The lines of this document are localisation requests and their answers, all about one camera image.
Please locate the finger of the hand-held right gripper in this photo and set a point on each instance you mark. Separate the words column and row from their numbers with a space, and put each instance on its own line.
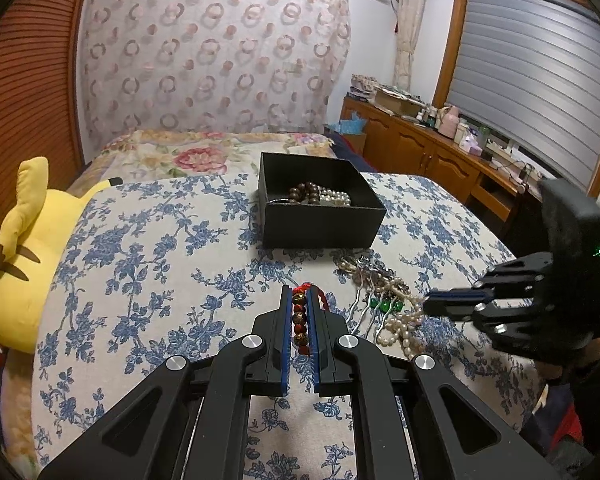
column 450, row 296
column 450, row 311

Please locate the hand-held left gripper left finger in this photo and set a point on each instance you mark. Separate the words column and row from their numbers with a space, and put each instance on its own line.
column 282, row 340

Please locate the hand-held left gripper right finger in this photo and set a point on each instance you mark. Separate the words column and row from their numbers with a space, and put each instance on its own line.
column 314, row 350

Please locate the cream pearl strand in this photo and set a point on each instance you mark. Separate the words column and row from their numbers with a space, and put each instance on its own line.
column 405, row 327

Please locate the black box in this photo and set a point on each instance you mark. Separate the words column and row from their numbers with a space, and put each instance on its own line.
column 320, row 230

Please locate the green gem silver earring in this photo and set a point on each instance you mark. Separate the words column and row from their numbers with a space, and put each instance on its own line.
column 376, row 304
column 396, row 305

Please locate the pink tissue box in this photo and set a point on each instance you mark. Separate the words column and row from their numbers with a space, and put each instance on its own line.
column 470, row 144

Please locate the wooden sideboard cabinet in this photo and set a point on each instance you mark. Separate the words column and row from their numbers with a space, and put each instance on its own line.
column 405, row 145

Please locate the pink thermos jug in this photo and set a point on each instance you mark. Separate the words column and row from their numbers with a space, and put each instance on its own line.
column 447, row 122

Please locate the dark blue bed sheet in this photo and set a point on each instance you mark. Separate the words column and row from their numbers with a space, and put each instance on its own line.
column 350, row 152

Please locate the grey window blind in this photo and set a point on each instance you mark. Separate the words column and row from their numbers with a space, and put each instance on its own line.
column 530, row 70

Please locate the blue plastic bag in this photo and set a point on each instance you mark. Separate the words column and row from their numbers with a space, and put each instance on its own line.
column 352, row 125

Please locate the brown cardboard box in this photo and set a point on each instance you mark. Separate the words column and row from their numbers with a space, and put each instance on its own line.
column 400, row 102

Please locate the patterned fabric pile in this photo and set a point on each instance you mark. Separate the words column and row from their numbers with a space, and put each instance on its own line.
column 364, row 86

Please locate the beige side drape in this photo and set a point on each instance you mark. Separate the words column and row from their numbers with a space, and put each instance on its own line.
column 410, row 35

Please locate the yellow plush toy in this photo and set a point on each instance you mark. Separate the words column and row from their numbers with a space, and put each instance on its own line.
column 25, row 270

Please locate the brown slatted wooden wardrobe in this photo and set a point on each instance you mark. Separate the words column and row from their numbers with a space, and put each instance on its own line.
column 30, row 85

